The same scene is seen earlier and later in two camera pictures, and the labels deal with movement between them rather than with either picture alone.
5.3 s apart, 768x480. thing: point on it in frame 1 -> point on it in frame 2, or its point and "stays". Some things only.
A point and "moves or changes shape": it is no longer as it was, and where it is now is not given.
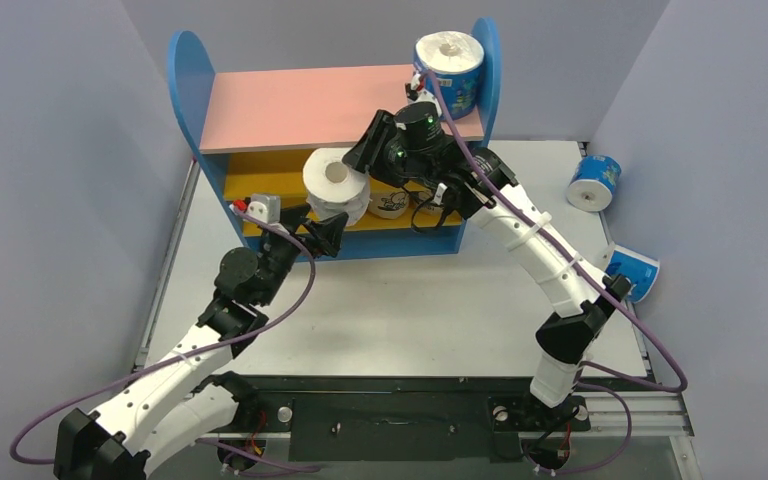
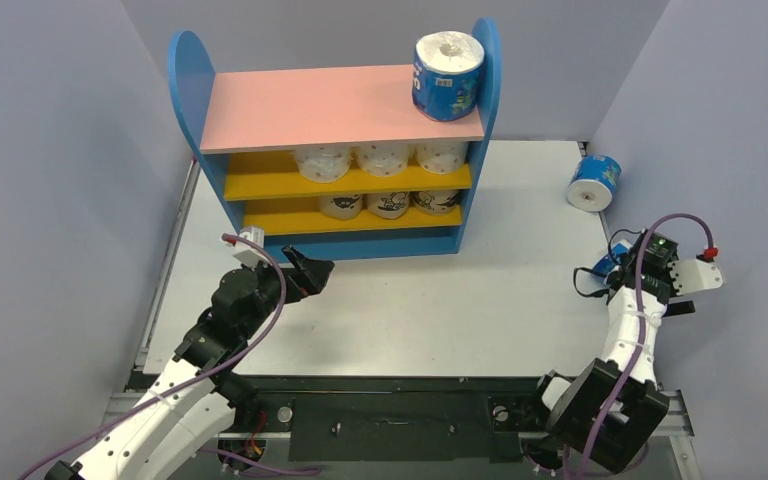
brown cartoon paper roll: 424,204 stays
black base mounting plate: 403,418 stays
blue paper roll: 593,181 stays
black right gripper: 379,142 -> 620,273
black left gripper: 326,234 -> 308,276
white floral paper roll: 333,187 moves or changes shape
